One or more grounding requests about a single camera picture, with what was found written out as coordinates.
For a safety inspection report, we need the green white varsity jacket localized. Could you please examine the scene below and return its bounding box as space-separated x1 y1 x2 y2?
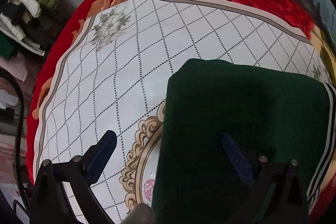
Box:
152 59 335 223

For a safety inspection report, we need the pile of clothes on rack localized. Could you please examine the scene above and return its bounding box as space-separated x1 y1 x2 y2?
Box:
1 0 69 60

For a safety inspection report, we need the white quilted floral mat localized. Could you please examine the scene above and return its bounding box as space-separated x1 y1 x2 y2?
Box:
33 0 331 223

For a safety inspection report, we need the black cable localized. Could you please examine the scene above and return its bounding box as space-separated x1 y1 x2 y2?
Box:
0 69 31 214

